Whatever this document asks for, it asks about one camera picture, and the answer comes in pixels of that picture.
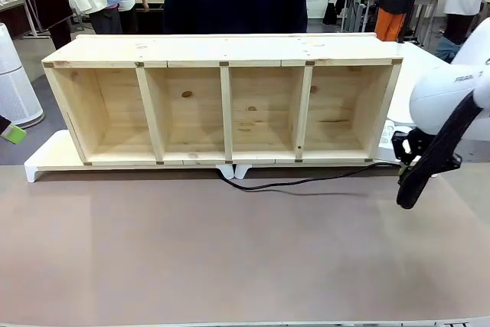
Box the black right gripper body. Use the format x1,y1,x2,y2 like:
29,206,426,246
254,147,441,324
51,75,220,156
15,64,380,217
390,127,463,170

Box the black power cable with plug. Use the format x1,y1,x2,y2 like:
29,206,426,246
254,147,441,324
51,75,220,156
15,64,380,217
218,161,402,191

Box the white power strip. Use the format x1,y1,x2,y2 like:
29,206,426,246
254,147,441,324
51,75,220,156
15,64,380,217
377,119,401,162

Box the white cylindrical air purifier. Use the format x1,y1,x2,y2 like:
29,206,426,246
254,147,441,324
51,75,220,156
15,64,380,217
0,22,44,129

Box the light wooden desk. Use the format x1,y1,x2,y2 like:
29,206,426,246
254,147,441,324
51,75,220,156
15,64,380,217
0,0,41,40

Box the grey metal desk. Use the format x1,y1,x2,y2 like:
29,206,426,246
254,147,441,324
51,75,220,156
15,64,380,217
339,0,449,51

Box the black hanging bag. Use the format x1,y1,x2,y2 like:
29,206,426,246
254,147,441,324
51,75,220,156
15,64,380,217
322,0,346,26

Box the pine wood four-compartment shelf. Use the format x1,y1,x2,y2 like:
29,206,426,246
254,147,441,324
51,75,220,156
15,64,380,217
41,33,404,167

